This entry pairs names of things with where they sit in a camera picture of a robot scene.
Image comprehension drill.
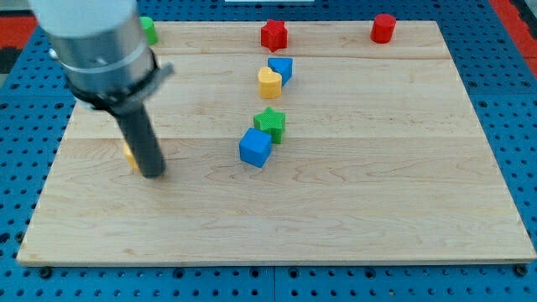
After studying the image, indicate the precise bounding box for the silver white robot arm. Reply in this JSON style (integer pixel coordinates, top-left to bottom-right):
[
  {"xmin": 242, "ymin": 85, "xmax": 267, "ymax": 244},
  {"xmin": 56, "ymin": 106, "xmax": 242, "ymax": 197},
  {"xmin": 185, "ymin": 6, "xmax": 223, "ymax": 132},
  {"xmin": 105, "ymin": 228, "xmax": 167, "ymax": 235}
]
[{"xmin": 29, "ymin": 0, "xmax": 174, "ymax": 116}]

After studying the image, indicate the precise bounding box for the blue cube block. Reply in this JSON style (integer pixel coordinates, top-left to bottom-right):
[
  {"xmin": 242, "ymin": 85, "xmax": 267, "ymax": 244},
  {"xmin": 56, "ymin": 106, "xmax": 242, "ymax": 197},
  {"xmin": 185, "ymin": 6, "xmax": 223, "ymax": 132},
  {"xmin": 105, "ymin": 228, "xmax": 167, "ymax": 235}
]
[{"xmin": 239, "ymin": 128, "xmax": 272, "ymax": 168}]

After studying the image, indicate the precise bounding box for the green star block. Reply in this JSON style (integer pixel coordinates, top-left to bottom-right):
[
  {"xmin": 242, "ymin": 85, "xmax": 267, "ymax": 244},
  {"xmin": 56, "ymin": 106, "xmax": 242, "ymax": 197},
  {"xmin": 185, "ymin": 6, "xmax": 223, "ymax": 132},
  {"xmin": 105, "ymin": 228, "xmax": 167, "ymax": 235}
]
[{"xmin": 253, "ymin": 107, "xmax": 286, "ymax": 144}]

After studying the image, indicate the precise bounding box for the red star block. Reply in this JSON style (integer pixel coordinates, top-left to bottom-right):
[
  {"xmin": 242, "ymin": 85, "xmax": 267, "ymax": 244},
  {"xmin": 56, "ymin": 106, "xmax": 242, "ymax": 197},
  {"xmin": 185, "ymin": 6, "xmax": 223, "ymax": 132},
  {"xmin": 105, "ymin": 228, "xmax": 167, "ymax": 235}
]
[{"xmin": 260, "ymin": 19, "xmax": 288, "ymax": 52}]

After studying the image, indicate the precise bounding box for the yellow heart block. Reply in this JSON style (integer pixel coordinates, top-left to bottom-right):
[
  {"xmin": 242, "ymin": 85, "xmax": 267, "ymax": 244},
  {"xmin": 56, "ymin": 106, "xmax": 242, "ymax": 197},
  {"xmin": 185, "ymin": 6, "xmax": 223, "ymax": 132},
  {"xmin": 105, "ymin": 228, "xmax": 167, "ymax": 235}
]
[{"xmin": 258, "ymin": 66, "xmax": 283, "ymax": 99}]

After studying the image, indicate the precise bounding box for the blue triangle block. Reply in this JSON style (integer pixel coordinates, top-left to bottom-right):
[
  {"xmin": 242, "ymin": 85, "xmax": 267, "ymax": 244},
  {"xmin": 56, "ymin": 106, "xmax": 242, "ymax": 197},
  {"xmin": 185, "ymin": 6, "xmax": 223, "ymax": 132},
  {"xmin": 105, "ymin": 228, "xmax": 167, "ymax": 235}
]
[{"xmin": 268, "ymin": 57, "xmax": 294, "ymax": 86}]

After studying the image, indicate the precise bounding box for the light wooden board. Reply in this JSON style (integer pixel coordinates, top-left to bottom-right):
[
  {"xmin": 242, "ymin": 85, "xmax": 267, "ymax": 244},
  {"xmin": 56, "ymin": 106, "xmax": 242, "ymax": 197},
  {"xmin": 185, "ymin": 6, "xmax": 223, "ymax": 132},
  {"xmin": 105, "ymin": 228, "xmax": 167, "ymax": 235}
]
[{"xmin": 18, "ymin": 21, "xmax": 536, "ymax": 267}]

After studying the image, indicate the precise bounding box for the yellow block behind tool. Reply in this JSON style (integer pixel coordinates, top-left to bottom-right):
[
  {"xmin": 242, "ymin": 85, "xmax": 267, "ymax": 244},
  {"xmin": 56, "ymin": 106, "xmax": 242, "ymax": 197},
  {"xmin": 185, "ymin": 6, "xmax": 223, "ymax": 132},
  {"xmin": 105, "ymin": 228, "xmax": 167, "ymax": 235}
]
[{"xmin": 123, "ymin": 142, "xmax": 139, "ymax": 171}]

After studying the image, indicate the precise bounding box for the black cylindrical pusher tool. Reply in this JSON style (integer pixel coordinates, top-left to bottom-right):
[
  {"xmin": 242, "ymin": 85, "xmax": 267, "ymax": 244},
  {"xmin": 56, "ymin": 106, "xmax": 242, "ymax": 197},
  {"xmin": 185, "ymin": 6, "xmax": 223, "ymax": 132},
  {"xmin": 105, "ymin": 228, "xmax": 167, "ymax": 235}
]
[{"xmin": 112, "ymin": 104, "xmax": 166, "ymax": 179}]

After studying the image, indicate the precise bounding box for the red cylinder block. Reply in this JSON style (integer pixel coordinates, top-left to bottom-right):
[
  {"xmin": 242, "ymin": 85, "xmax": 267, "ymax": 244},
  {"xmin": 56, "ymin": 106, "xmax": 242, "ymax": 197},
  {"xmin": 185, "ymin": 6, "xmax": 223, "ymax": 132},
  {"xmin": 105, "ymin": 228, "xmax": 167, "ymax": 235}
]
[{"xmin": 370, "ymin": 13, "xmax": 397, "ymax": 44}]

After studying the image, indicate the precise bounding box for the green cylinder block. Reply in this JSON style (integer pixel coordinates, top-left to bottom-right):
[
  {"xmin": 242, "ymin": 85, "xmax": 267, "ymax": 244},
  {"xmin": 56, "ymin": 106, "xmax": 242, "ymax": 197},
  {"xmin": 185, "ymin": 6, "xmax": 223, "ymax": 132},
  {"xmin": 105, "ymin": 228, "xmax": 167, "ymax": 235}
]
[{"xmin": 139, "ymin": 16, "xmax": 159, "ymax": 45}]

